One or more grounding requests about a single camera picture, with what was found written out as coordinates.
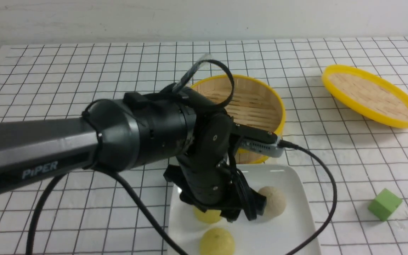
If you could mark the white grid tablecloth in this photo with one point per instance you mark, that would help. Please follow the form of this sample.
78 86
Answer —
89 213

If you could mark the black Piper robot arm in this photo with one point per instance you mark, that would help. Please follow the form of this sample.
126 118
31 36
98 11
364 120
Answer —
118 135

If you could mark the green foam cube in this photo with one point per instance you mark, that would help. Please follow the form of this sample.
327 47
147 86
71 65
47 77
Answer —
384 204

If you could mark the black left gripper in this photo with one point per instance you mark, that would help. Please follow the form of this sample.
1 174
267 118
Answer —
209 186

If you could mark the white steamed bun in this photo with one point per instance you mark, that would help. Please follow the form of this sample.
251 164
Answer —
275 201

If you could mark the bamboo steamer basket yellow rim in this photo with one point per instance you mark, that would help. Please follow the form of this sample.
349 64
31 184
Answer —
224 100

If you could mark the bamboo steamer lid yellow rim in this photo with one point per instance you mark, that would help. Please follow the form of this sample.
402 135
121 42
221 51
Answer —
367 94

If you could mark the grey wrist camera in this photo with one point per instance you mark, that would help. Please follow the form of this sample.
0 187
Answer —
255 140

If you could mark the white square plate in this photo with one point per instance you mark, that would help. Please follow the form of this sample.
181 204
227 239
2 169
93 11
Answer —
276 236

